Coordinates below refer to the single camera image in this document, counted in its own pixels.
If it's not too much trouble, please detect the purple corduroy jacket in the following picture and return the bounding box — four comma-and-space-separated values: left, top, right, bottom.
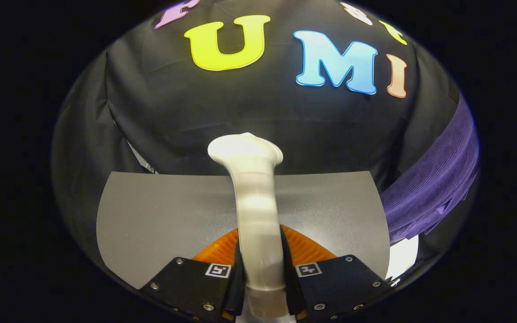
381, 95, 480, 245

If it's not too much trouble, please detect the grey table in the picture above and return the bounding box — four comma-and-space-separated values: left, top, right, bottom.
96, 170, 391, 290

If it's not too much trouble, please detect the white mannequin torso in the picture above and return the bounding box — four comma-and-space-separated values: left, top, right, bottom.
385, 235, 420, 279

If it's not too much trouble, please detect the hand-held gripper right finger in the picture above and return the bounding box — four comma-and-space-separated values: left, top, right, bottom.
280, 225, 396, 322

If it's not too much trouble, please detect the black backdrop cloth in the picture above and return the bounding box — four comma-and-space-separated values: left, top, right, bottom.
52, 0, 461, 270

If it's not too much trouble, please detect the white garment steamer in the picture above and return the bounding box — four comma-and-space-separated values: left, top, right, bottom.
207, 132, 288, 320

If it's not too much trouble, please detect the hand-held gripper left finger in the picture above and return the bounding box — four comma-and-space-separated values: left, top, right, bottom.
138, 228, 246, 323

